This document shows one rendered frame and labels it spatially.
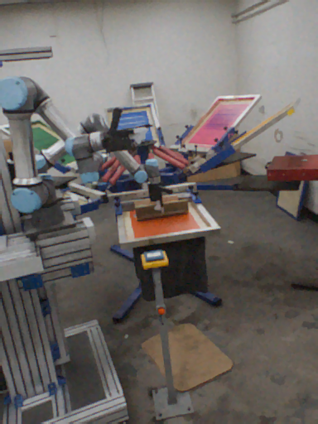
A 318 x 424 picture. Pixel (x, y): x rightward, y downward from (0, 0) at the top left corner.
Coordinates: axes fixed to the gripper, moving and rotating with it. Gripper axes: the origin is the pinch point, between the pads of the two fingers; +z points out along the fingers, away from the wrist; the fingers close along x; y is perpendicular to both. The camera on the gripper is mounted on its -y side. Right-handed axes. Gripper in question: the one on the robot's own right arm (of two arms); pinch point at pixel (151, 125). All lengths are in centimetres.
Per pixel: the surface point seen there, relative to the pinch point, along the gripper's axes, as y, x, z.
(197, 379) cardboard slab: 164, -49, -11
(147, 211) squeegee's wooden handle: 61, -88, -26
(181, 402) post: 164, -33, -20
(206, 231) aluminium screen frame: 69, -56, 12
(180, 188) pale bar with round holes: 61, -135, -5
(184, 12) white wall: -118, -533, 17
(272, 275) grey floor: 168, -178, 58
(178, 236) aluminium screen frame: 68, -52, -4
